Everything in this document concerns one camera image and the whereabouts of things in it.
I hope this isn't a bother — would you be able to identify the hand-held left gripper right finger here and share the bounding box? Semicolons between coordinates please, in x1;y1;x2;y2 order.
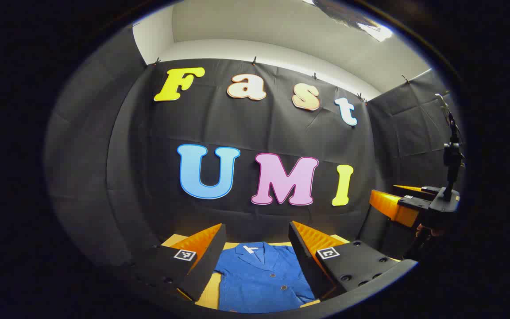
288;220;418;301

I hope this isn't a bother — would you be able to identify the blue corduroy jacket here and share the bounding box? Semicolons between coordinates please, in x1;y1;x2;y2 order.
213;241;322;314

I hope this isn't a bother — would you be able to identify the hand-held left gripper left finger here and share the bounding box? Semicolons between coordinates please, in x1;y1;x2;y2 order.
129;223;228;303

